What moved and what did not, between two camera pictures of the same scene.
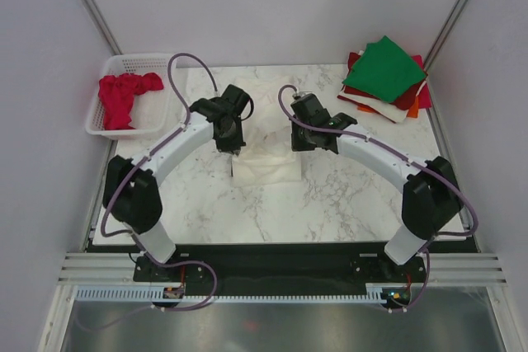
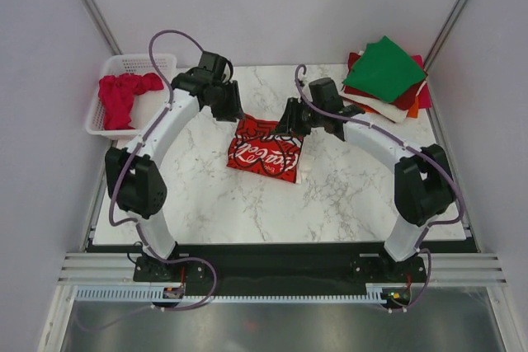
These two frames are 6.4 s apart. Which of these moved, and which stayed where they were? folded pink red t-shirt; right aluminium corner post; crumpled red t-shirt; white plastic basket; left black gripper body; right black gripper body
Moved: left black gripper body; right black gripper body
Stayed: crumpled red t-shirt; folded pink red t-shirt; white plastic basket; right aluminium corner post
